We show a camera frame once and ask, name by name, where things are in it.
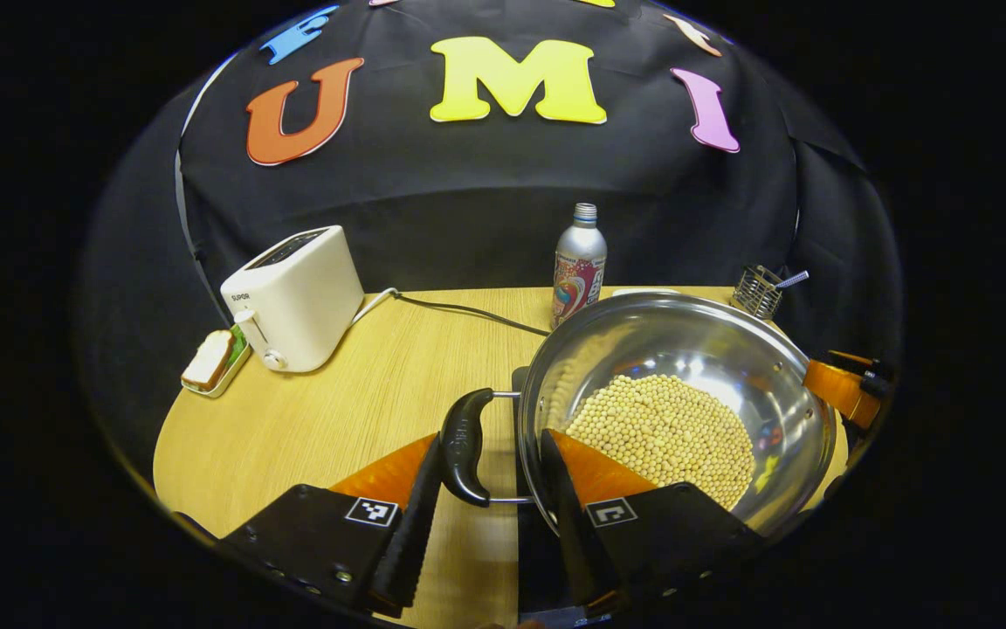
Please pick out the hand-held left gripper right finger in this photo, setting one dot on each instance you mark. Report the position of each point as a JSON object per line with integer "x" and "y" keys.
{"x": 568, "y": 524}

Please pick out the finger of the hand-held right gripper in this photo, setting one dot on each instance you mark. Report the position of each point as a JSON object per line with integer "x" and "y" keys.
{"x": 830, "y": 389}

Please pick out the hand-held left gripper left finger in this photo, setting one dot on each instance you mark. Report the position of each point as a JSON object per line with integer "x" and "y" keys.
{"x": 416, "y": 542}

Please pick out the black induction cooktop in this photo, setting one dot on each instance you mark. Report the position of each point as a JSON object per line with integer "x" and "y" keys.
{"x": 538, "y": 559}

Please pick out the pile of soybeans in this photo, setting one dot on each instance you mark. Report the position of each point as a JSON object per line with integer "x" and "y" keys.
{"x": 660, "y": 428}

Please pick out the small green plate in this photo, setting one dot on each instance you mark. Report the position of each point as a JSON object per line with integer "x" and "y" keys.
{"x": 225, "y": 384}

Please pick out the silver drink bottle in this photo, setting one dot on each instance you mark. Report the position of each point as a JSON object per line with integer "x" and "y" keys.
{"x": 579, "y": 262}

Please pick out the white toaster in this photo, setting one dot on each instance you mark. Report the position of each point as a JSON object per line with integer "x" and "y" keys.
{"x": 302, "y": 297}

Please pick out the toy sandwich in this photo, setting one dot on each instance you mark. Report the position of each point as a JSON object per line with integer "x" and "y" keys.
{"x": 208, "y": 358}

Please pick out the black backdrop cloth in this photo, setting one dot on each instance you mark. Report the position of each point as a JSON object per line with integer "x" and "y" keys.
{"x": 468, "y": 192}

